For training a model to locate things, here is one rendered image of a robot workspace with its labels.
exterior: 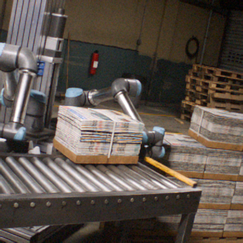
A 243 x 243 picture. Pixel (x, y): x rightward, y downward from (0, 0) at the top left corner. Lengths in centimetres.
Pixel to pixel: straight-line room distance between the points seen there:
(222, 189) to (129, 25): 764
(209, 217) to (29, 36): 180
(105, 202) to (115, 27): 856
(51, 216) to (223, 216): 181
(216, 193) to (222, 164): 22
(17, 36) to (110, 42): 740
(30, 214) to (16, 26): 150
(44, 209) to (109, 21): 861
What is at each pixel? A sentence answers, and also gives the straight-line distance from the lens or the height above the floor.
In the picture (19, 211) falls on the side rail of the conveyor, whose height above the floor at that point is 75.
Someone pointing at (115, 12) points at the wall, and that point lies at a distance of 1013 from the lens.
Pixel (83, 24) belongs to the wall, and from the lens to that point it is 974.
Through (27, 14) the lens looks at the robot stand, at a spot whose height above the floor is 149.
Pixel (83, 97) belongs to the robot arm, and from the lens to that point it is 299.
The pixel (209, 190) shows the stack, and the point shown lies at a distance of 309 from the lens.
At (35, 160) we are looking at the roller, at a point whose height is 80.
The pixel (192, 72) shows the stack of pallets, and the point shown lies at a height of 110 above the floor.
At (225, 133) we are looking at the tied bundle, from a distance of 301.
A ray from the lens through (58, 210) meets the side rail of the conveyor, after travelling 168.
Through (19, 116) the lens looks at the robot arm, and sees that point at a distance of 212.
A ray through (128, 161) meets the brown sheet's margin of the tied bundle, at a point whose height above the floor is 82.
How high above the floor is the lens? 141
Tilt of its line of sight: 8 degrees down
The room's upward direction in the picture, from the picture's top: 11 degrees clockwise
